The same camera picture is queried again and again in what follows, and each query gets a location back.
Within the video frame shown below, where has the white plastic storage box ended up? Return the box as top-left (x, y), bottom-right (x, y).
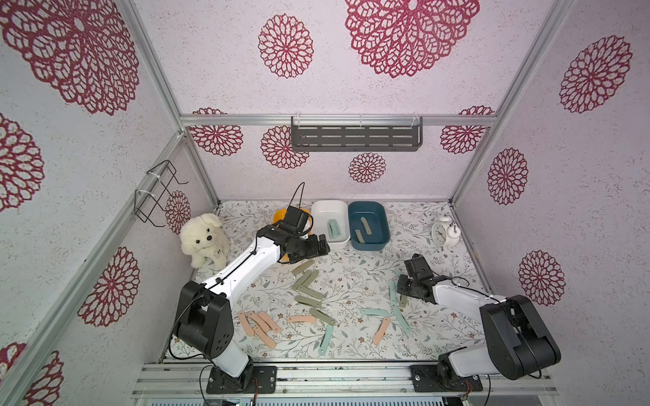
top-left (311, 200), bottom-right (350, 250)

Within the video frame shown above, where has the yellow plastic storage box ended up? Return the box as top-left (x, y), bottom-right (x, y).
top-left (273, 208), bottom-right (311, 263)

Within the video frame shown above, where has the white plush dog toy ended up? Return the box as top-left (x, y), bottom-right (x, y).
top-left (179, 213), bottom-right (230, 271)

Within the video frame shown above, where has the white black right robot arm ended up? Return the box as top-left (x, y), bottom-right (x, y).
top-left (396, 254), bottom-right (561, 389)

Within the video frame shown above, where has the black wire wall rack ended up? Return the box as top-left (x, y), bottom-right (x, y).
top-left (133, 159), bottom-right (188, 228)

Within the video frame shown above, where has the white twin-bell alarm clock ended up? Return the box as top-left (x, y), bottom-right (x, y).
top-left (431, 216), bottom-right (461, 247)

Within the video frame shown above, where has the teal plastic storage box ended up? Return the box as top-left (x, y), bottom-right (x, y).
top-left (348, 201), bottom-right (390, 251)

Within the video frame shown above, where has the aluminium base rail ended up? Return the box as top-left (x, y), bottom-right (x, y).
top-left (130, 359), bottom-right (560, 401)

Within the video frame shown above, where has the grey wall shelf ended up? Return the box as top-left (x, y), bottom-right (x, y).
top-left (289, 117), bottom-right (423, 152)

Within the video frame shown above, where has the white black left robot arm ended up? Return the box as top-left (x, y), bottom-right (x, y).
top-left (172, 225), bottom-right (330, 378)

